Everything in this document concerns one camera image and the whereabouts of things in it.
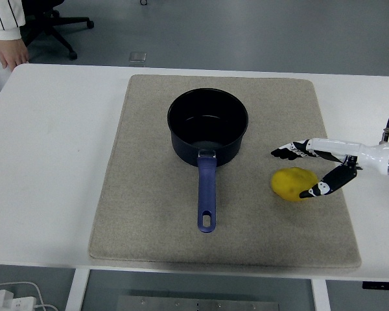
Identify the white power strip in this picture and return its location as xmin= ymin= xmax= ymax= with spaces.
xmin=0 ymin=289 xmax=36 ymax=311

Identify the white cable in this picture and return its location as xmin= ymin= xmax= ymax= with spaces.
xmin=0 ymin=281 xmax=58 ymax=311

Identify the grey metal plate with screws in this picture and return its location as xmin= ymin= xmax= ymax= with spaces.
xmin=116 ymin=295 xmax=279 ymax=311

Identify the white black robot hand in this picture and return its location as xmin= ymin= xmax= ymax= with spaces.
xmin=270 ymin=137 xmax=389 ymax=199

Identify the dark blue pot with handle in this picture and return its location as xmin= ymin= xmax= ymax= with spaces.
xmin=167 ymin=87 xmax=250 ymax=233

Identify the person's hand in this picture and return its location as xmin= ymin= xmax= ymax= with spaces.
xmin=0 ymin=38 xmax=30 ymax=71

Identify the black office chair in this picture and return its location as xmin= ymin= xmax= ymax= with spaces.
xmin=19 ymin=0 xmax=95 ymax=61

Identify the white table leg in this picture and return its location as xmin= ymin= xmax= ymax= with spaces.
xmin=311 ymin=278 xmax=331 ymax=311
xmin=64 ymin=268 xmax=90 ymax=311

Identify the person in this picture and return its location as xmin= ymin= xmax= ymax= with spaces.
xmin=0 ymin=0 xmax=27 ymax=104

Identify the black table control panel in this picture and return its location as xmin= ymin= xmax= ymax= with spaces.
xmin=362 ymin=281 xmax=389 ymax=290

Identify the beige fabric mat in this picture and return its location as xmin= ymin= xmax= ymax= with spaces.
xmin=88 ymin=74 xmax=363 ymax=269

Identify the yellow potato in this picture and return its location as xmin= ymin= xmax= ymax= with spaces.
xmin=271 ymin=167 xmax=320 ymax=202

